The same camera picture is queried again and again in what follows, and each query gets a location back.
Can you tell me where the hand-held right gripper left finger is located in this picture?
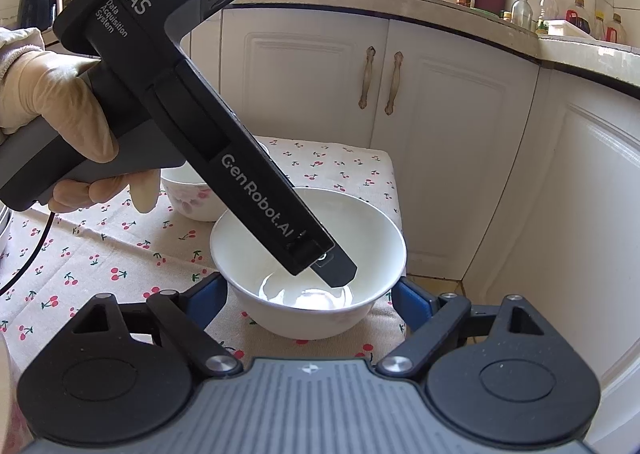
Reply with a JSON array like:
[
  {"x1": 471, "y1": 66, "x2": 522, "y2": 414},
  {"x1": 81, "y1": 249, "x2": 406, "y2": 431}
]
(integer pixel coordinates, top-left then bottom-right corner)
[{"x1": 70, "y1": 273, "x2": 247, "y2": 378}]

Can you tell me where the white bowl with faint flowers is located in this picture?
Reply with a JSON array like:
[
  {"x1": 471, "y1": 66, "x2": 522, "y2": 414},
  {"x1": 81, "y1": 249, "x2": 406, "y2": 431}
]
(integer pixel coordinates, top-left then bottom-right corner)
[{"x1": 209, "y1": 187, "x2": 407, "y2": 340}]

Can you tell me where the clear glass bottle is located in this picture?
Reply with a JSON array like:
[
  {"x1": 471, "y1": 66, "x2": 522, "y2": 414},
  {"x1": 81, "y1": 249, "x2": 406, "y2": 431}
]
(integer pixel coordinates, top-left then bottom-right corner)
[{"x1": 510, "y1": 0, "x2": 534, "y2": 30}]

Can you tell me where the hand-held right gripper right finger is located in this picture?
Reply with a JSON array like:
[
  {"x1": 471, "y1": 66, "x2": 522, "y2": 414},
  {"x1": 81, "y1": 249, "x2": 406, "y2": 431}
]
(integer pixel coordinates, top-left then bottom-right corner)
[{"x1": 375, "y1": 278, "x2": 547, "y2": 378}]

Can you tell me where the white bowl with pink flowers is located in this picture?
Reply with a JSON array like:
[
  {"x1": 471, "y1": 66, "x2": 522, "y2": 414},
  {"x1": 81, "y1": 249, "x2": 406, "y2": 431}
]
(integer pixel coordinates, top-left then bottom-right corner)
[{"x1": 159, "y1": 135, "x2": 272, "y2": 223}]

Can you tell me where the black air fryer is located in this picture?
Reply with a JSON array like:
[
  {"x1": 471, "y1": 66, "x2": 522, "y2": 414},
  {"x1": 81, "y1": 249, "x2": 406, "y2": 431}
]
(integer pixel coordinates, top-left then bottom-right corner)
[{"x1": 18, "y1": 0, "x2": 66, "y2": 32}]

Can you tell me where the white cabinet door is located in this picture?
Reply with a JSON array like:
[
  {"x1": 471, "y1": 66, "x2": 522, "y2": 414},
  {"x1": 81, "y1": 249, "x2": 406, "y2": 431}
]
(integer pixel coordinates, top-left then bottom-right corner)
[
  {"x1": 219, "y1": 15, "x2": 390, "y2": 195},
  {"x1": 462, "y1": 68, "x2": 640, "y2": 402},
  {"x1": 371, "y1": 18, "x2": 542, "y2": 281}
]

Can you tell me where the kitchen countertop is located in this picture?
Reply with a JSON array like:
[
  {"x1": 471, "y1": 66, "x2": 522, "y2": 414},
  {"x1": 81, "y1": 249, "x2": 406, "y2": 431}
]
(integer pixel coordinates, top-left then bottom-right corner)
[{"x1": 220, "y1": 0, "x2": 640, "y2": 100}]

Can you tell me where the orange label oil bottle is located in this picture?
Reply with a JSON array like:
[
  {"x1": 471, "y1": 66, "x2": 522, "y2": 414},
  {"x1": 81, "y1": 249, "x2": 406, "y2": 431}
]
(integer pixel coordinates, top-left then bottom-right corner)
[{"x1": 605, "y1": 14, "x2": 626, "y2": 44}]

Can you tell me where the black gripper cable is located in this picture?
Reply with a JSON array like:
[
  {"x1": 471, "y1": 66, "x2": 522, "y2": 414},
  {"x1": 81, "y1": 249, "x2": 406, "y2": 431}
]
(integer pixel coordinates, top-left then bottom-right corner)
[{"x1": 0, "y1": 210, "x2": 57, "y2": 295}]

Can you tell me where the bronze cabinet handle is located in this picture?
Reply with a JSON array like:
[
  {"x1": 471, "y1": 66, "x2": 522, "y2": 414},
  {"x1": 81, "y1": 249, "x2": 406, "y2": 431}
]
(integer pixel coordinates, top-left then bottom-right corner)
[
  {"x1": 358, "y1": 46, "x2": 377, "y2": 110},
  {"x1": 384, "y1": 52, "x2": 404, "y2": 116}
]

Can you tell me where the person's left hand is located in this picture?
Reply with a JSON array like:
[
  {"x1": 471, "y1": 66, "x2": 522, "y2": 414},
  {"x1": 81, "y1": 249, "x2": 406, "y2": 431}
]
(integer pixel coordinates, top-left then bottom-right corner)
[{"x1": 0, "y1": 50, "x2": 162, "y2": 215}]

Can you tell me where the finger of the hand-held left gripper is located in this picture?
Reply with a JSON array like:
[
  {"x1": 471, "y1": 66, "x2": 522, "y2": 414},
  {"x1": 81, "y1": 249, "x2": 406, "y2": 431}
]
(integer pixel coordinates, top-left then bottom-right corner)
[{"x1": 287, "y1": 238, "x2": 359, "y2": 288}]

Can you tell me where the red liquid bottle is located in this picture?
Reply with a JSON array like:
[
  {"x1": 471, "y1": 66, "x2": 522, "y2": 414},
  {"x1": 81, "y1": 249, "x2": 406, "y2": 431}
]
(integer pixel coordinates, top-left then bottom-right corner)
[{"x1": 565, "y1": 0, "x2": 592, "y2": 35}]

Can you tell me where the cherry print tablecloth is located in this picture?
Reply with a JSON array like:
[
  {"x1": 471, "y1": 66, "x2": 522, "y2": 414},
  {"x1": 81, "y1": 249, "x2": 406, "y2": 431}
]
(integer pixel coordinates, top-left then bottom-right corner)
[{"x1": 0, "y1": 136, "x2": 407, "y2": 385}]

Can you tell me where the white plastic tray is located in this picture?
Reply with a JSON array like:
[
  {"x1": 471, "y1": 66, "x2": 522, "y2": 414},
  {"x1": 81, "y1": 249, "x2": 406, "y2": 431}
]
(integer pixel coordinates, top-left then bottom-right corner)
[{"x1": 537, "y1": 20, "x2": 594, "y2": 40}]

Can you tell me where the person's left forearm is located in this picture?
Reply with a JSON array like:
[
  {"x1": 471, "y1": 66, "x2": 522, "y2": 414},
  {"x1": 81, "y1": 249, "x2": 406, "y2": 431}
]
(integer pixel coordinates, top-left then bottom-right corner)
[{"x1": 0, "y1": 27, "x2": 47, "y2": 84}]

